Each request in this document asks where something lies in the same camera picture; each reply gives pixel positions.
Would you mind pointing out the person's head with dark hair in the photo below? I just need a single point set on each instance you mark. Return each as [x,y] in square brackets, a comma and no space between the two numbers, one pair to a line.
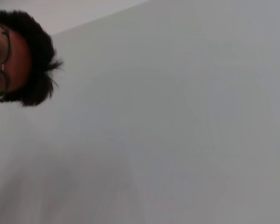
[35,53]

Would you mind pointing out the black-rimmed eyeglasses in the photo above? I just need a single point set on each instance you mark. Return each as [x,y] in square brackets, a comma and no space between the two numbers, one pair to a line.
[7,50]

